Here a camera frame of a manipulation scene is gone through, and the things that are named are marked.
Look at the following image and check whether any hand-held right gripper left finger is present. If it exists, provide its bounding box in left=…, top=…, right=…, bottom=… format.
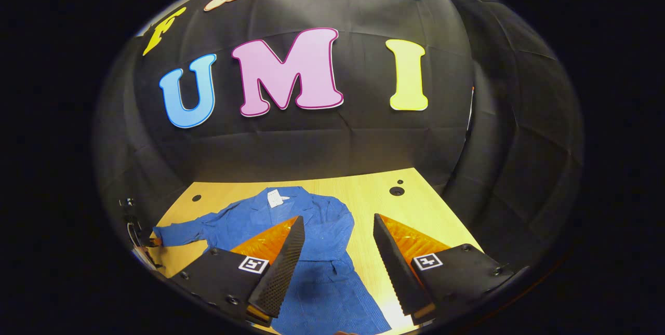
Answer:
left=171, top=216, right=306, bottom=328

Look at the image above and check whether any blue corduroy shirt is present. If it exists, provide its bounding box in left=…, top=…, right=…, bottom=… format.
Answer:
left=152, top=185, right=393, bottom=335

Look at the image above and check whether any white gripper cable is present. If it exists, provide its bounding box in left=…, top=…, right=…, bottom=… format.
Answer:
left=126, top=220, right=146, bottom=255

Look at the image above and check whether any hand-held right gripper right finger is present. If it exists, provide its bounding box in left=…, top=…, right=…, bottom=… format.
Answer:
left=373, top=214, right=515, bottom=325

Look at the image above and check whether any black backdrop cloth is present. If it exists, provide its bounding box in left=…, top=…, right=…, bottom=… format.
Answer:
left=94, top=0, right=585, bottom=273

